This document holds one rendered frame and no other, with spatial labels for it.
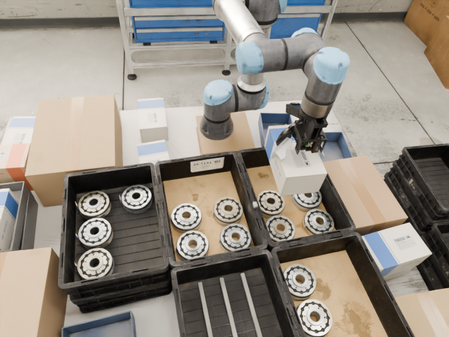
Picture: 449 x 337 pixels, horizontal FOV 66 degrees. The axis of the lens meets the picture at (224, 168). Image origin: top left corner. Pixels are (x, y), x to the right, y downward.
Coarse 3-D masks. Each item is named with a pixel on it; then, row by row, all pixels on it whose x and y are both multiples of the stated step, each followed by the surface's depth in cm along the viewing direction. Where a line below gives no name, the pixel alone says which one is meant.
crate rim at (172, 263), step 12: (192, 156) 124; (204, 156) 124; (216, 156) 125; (156, 168) 120; (240, 168) 122; (252, 204) 113; (168, 228) 105; (168, 240) 104; (264, 240) 105; (168, 252) 101; (228, 252) 102; (240, 252) 102; (180, 264) 98
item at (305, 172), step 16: (272, 128) 106; (272, 144) 104; (272, 160) 106; (288, 160) 98; (304, 160) 98; (320, 160) 99; (288, 176) 94; (304, 176) 95; (320, 176) 96; (288, 192) 100; (304, 192) 102
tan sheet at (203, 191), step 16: (208, 176) 132; (224, 176) 132; (176, 192) 126; (192, 192) 127; (208, 192) 127; (224, 192) 127; (208, 208) 123; (208, 224) 119; (240, 224) 119; (176, 240) 114; (208, 240) 115; (176, 256) 110
